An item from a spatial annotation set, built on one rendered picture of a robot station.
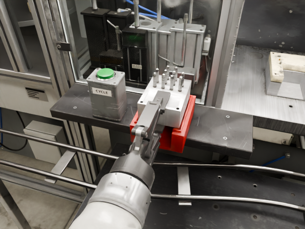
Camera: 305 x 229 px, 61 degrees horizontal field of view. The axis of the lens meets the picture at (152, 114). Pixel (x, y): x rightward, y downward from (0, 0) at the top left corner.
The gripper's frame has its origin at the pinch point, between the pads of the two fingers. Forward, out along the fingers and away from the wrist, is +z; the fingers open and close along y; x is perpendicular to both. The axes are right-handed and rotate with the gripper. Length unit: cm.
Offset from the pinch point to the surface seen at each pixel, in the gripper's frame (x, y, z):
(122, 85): 11.4, 0.4, 6.3
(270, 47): -28, -9, 59
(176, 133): -4.6, -3.1, -2.9
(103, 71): 15.7, 4.0, 5.7
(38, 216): 71, -99, 8
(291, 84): -32.7, -8.7, 33.4
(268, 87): -25.2, -6.5, 26.6
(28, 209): 79, -100, 10
